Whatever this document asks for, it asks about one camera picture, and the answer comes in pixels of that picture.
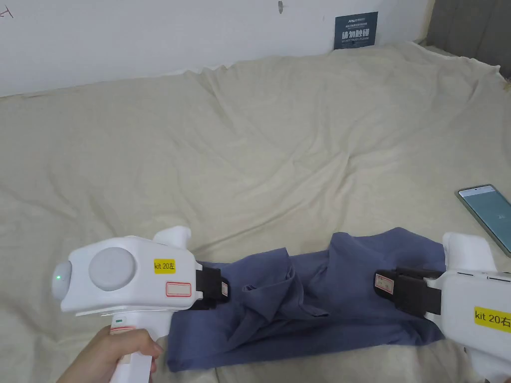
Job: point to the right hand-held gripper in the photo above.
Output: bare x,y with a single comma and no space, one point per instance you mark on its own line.
471,303

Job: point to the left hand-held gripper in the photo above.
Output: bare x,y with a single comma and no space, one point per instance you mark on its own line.
119,275

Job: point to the dark blue shirt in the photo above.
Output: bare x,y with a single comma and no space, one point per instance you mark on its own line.
303,319

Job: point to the person's left hand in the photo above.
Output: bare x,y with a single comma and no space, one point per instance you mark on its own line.
107,355

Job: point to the smartphone with lit screen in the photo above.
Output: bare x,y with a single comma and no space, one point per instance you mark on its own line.
489,213

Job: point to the bed with beige sheet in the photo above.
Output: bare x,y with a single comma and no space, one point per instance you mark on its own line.
255,159

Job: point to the dark blue sign card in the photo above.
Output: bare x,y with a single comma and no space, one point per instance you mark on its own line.
356,31

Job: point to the grey padded headboard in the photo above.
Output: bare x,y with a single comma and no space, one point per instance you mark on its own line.
475,28

